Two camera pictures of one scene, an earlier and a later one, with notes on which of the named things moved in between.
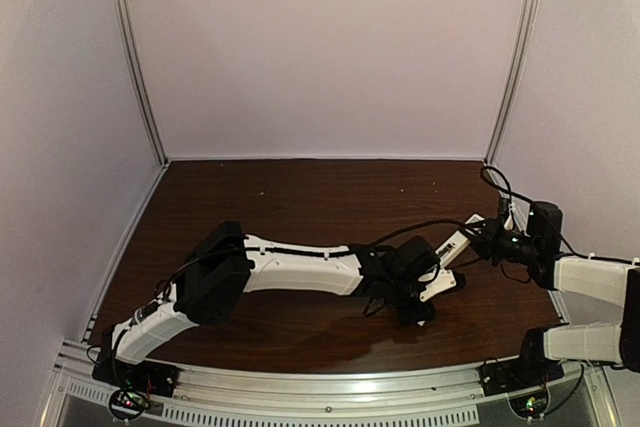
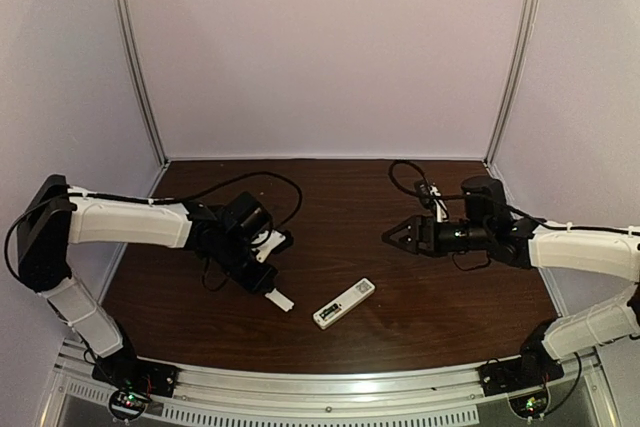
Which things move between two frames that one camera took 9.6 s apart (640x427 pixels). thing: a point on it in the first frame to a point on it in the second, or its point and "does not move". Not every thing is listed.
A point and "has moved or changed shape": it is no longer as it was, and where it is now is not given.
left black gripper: x=415 y=311 to x=261 y=276
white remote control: x=457 y=242 has moved or changed shape
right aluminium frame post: x=521 y=65 does not move
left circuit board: x=127 y=405 does not move
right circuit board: x=530 y=403 does not move
